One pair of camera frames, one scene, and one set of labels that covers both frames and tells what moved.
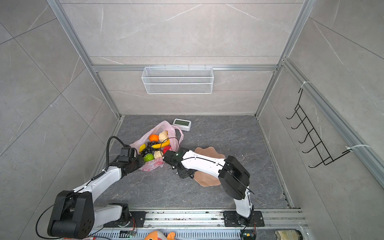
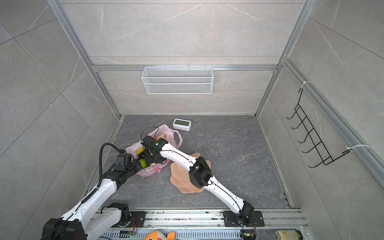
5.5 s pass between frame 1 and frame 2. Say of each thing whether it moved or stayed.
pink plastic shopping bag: moved
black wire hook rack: stayed
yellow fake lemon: stayed
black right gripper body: moved
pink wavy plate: moved
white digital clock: stayed
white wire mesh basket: stayed
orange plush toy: stayed
